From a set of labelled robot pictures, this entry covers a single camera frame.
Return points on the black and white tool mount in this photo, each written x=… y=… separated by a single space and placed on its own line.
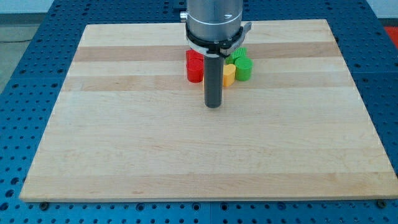
x=214 y=49

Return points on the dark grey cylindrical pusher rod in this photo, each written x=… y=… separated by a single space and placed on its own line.
x=213 y=81

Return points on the green circle block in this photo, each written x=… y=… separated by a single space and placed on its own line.
x=244 y=67

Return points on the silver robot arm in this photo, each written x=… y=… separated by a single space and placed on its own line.
x=214 y=29

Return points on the green star block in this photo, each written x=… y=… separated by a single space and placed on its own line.
x=241 y=52

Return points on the yellow heart block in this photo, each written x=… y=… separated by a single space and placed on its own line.
x=229 y=72

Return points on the red cylinder block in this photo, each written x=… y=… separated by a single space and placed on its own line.
x=195 y=69

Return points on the red block behind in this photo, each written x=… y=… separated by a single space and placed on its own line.
x=193 y=55

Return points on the wooden board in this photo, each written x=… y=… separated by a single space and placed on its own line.
x=128 y=126

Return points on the red object at right edge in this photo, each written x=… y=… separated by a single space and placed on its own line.
x=392 y=32

